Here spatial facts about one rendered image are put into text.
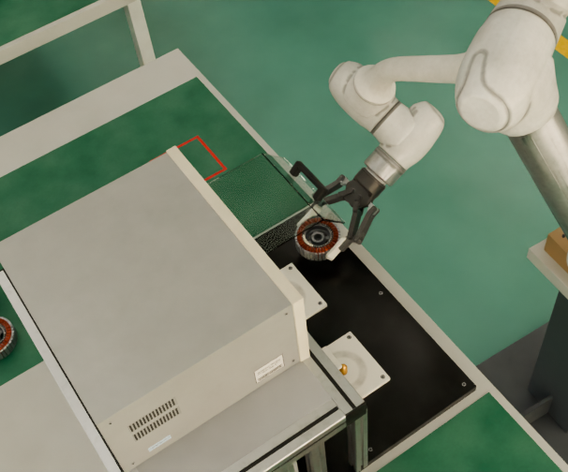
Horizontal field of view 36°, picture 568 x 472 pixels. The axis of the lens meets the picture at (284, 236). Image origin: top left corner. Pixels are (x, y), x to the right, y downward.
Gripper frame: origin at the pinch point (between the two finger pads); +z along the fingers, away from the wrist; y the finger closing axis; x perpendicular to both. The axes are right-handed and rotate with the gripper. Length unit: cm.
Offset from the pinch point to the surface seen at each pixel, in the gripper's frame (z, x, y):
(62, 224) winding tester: 23, 69, 1
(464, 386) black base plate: 0.0, -7.2, -49.2
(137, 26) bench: 0, -29, 130
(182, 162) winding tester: 1, 57, 0
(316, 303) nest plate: 11.2, 0.8, -12.4
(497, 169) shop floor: -49, -124, 36
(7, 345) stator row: 68, 34, 23
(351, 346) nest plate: 11.6, 0.9, -26.8
